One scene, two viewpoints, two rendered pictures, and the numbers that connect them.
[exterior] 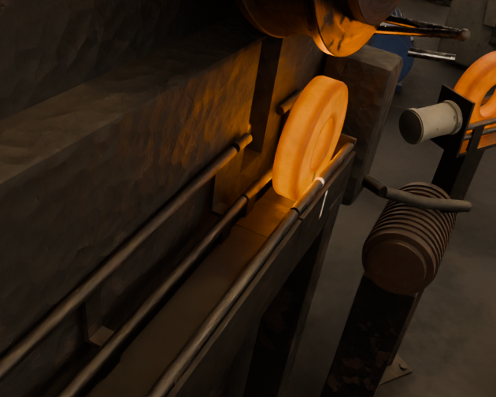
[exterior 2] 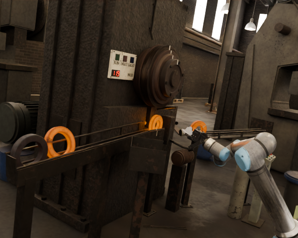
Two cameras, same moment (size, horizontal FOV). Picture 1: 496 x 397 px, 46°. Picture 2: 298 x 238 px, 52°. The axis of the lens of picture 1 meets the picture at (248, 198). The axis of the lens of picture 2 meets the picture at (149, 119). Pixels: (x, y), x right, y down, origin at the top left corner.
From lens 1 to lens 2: 1.73 m
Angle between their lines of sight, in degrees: 27
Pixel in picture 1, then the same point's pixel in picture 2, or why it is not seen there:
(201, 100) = (137, 111)
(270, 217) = not seen: hidden behind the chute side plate
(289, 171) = (151, 126)
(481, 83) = (194, 125)
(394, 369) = (188, 205)
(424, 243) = (182, 153)
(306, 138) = (153, 121)
